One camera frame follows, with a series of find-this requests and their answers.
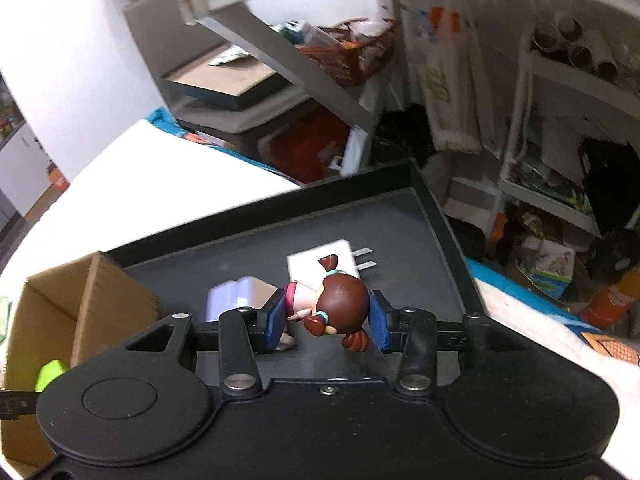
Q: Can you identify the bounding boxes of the brown haired doll figurine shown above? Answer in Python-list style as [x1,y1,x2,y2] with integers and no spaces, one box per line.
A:
[285,271,370,352]

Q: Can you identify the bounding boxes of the brown cardboard box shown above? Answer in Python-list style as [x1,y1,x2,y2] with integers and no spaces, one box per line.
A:
[0,251,163,468]

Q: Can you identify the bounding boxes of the green hexagonal block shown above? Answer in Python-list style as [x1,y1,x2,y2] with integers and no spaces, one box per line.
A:
[35,359,68,392]

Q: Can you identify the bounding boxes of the purple box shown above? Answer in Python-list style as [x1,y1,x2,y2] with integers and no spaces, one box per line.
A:
[205,276,277,322]

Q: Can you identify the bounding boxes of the black tray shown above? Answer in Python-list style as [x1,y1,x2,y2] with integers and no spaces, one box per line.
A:
[98,157,490,386]

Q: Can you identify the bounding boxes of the white power adapter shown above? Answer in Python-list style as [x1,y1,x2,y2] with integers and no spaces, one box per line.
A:
[286,238,378,286]

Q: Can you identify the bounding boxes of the white table cloth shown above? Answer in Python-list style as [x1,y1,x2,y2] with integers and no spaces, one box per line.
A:
[1,119,639,479]

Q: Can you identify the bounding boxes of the orange cardboard box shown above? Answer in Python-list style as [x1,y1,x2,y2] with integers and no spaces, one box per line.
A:
[48,168,70,192]

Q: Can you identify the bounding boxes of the black framed board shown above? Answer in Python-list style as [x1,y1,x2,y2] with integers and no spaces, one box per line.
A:
[160,44,290,112]

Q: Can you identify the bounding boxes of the silver package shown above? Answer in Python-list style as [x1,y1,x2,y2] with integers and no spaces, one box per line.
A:
[208,46,250,66]

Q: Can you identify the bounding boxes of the red basket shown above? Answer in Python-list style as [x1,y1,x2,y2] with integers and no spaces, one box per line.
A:
[297,16,400,88]

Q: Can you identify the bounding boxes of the white shopping bag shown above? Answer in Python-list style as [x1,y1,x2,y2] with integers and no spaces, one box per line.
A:
[401,0,501,156]

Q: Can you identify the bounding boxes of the white shelf rack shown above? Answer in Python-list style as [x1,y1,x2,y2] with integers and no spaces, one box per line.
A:
[498,30,639,236]

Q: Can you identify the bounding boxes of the grey chair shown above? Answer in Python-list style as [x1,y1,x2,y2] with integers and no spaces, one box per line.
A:
[124,0,317,143]

